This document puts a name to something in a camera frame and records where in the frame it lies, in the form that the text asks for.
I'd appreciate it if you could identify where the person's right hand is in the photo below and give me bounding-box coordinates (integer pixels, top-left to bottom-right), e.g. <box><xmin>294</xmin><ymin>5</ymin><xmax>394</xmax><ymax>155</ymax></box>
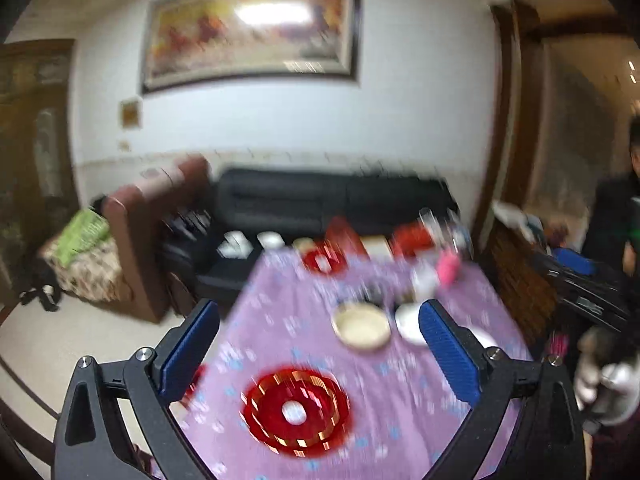
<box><xmin>574</xmin><ymin>325</ymin><xmax>640</xmax><ymax>426</ymax></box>

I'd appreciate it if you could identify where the red plastic bag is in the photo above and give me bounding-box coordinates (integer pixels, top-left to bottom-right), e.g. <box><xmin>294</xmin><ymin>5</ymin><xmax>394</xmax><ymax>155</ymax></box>
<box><xmin>395</xmin><ymin>225</ymin><xmax>436</xmax><ymax>258</ymax></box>
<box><xmin>325</xmin><ymin>217</ymin><xmax>361</xmax><ymax>256</ymax></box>

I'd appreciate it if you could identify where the brown sofa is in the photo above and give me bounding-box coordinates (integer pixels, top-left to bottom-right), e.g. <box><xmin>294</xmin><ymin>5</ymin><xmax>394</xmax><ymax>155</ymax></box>
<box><xmin>102</xmin><ymin>155</ymin><xmax>213</xmax><ymax>323</ymax></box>

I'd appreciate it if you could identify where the patterned brown blanket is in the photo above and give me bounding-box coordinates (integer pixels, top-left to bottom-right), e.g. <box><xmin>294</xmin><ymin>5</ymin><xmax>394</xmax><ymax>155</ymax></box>
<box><xmin>42</xmin><ymin>240</ymin><xmax>126</xmax><ymax>303</ymax></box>

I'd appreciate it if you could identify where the wooden side cabinet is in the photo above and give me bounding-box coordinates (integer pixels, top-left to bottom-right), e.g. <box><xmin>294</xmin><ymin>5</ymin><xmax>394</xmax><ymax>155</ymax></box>
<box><xmin>487</xmin><ymin>202</ymin><xmax>558</xmax><ymax>341</ymax></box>

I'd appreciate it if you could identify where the pink bottle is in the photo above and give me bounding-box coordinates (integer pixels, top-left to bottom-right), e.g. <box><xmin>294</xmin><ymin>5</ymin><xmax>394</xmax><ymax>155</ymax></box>
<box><xmin>436</xmin><ymin>252</ymin><xmax>461</xmax><ymax>286</ymax></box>

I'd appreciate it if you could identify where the black backpack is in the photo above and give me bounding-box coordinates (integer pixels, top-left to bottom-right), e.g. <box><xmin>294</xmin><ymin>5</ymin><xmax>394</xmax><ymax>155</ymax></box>
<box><xmin>20</xmin><ymin>260</ymin><xmax>61</xmax><ymax>311</ymax></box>

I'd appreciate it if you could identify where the framed horse painting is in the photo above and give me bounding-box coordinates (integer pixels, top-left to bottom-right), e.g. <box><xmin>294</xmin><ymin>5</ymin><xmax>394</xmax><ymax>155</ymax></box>
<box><xmin>140</xmin><ymin>0</ymin><xmax>363</xmax><ymax>96</ymax></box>

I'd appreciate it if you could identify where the clear glass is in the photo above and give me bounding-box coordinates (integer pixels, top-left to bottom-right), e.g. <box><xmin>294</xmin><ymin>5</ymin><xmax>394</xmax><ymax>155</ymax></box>
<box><xmin>447</xmin><ymin>215</ymin><xmax>473</xmax><ymax>258</ymax></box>
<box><xmin>419</xmin><ymin>207</ymin><xmax>443</xmax><ymax>251</ymax></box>

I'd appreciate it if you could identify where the red scalloped plate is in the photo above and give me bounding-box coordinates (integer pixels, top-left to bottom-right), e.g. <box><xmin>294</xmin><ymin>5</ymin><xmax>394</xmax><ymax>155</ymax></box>
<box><xmin>302</xmin><ymin>242</ymin><xmax>348</xmax><ymax>276</ymax></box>

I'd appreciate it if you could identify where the wooden door cabinet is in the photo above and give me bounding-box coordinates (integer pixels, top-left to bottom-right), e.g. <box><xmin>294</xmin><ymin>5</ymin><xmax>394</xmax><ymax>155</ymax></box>
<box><xmin>0</xmin><ymin>40</ymin><xmax>77</xmax><ymax>311</ymax></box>

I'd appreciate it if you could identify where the black leather sofa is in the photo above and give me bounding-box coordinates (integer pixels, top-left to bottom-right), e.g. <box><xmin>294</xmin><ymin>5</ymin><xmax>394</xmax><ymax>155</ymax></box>
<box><xmin>162</xmin><ymin>167</ymin><xmax>461</xmax><ymax>306</ymax></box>

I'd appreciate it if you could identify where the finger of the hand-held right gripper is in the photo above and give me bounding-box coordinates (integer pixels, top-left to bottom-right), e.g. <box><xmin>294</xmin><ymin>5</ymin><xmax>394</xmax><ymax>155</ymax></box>
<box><xmin>552</xmin><ymin>248</ymin><xmax>597</xmax><ymax>277</ymax></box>
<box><xmin>532</xmin><ymin>255</ymin><xmax>632</xmax><ymax>332</ymax></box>

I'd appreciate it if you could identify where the black hand-held device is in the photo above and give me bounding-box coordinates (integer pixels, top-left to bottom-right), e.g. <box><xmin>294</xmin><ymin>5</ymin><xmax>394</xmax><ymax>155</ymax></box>
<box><xmin>187</xmin><ymin>210</ymin><xmax>211</xmax><ymax>236</ymax></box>
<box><xmin>167</xmin><ymin>212</ymin><xmax>193</xmax><ymax>241</ymax></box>

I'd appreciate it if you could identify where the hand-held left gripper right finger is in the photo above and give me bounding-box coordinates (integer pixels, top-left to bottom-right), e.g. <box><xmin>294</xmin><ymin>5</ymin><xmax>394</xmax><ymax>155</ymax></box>
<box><xmin>419</xmin><ymin>299</ymin><xmax>586</xmax><ymax>480</ymax></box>

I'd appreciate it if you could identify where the white box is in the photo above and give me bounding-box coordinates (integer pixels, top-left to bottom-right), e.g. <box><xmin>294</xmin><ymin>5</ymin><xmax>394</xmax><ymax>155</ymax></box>
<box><xmin>362</xmin><ymin>235</ymin><xmax>391</xmax><ymax>258</ymax></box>

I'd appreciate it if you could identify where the purple floral tablecloth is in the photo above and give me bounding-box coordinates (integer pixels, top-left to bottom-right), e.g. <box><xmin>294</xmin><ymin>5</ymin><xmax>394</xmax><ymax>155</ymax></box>
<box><xmin>150</xmin><ymin>247</ymin><xmax>536</xmax><ymax>480</ymax></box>

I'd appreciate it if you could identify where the green blanket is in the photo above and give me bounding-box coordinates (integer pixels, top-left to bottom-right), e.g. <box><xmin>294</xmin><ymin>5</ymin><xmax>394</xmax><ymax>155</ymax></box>
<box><xmin>55</xmin><ymin>207</ymin><xmax>111</xmax><ymax>266</ymax></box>

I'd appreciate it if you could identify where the large red plate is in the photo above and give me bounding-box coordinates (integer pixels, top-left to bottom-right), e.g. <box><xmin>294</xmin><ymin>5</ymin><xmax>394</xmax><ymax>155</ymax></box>
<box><xmin>241</xmin><ymin>366</ymin><xmax>352</xmax><ymax>459</ymax></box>

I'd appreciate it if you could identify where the small red object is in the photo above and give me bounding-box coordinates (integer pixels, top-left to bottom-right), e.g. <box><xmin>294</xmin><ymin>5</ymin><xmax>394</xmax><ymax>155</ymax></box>
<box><xmin>182</xmin><ymin>365</ymin><xmax>207</xmax><ymax>408</ymax></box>

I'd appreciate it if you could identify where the white cup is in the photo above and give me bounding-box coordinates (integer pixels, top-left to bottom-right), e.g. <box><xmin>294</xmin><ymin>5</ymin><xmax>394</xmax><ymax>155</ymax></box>
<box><xmin>412</xmin><ymin>265</ymin><xmax>438</xmax><ymax>298</ymax></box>

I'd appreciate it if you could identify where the cream bowl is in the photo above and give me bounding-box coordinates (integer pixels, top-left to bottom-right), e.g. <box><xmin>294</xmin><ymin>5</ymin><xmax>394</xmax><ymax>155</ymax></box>
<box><xmin>331</xmin><ymin>302</ymin><xmax>392</xmax><ymax>351</ymax></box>

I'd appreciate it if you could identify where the wooden door frame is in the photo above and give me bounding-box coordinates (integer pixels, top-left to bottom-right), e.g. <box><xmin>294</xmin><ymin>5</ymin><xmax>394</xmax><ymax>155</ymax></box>
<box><xmin>487</xmin><ymin>0</ymin><xmax>531</xmax><ymax>246</ymax></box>

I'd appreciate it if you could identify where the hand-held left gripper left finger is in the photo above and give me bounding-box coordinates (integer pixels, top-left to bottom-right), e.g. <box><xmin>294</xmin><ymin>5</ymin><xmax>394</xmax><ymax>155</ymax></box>
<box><xmin>52</xmin><ymin>299</ymin><xmax>221</xmax><ymax>480</ymax></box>

